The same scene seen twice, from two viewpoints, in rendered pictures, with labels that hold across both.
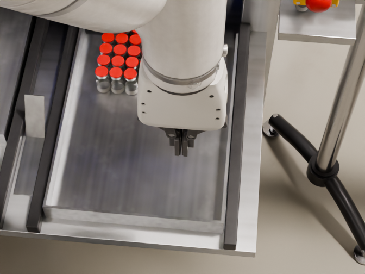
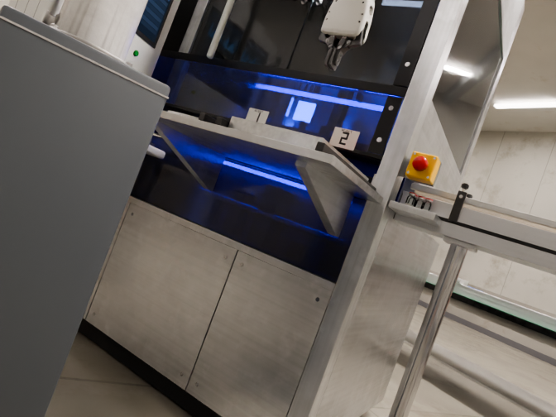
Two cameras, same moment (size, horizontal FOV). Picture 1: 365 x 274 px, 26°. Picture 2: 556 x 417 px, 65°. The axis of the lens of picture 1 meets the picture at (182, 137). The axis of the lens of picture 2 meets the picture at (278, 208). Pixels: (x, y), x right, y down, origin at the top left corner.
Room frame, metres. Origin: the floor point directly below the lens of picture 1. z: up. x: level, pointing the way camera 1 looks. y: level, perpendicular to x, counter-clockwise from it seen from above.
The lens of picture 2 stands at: (-0.40, -0.42, 0.71)
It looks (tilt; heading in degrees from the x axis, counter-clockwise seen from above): 2 degrees up; 25
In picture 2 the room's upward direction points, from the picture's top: 21 degrees clockwise
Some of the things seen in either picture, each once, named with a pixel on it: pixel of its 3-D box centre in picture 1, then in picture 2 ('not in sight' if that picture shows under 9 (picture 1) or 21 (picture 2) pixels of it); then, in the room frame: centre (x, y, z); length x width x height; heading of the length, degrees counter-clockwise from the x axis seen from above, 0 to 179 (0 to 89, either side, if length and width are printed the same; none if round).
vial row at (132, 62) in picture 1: (153, 72); not in sight; (0.73, 0.05, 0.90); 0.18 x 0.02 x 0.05; 84
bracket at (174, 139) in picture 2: not in sight; (184, 158); (0.72, 0.47, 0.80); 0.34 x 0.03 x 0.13; 175
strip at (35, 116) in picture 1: (29, 144); not in sight; (0.60, 0.23, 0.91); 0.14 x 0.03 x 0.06; 175
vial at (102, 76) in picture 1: (102, 79); not in sight; (0.72, 0.13, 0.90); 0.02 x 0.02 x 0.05
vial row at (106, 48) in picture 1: (155, 60); not in sight; (0.76, 0.04, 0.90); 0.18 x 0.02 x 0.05; 84
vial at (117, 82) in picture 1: (117, 80); not in sight; (0.72, 0.10, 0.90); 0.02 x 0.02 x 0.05
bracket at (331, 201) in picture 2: not in sight; (319, 203); (0.67, -0.03, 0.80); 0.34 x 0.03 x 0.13; 175
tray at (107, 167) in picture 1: (147, 120); (303, 155); (0.65, 0.05, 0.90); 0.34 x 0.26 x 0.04; 174
